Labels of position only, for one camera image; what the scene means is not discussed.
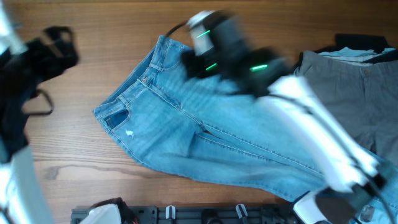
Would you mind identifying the light blue denim jeans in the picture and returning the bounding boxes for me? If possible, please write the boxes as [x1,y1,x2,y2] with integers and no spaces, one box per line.
[94,36,397,217]

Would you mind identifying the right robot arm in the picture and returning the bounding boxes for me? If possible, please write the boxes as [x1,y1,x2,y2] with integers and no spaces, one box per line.
[182,11,397,223]

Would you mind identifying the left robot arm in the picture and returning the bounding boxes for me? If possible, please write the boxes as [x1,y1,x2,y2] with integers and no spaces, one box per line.
[1,4,78,223]

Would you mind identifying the light blue cloth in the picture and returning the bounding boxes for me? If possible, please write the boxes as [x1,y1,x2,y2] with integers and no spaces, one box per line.
[319,47,397,66]

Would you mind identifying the grey folded trousers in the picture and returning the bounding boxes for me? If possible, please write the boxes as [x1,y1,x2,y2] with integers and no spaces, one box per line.
[298,51,397,164]

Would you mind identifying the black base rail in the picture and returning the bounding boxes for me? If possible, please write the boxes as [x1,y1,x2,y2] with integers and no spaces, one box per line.
[70,203,296,224]

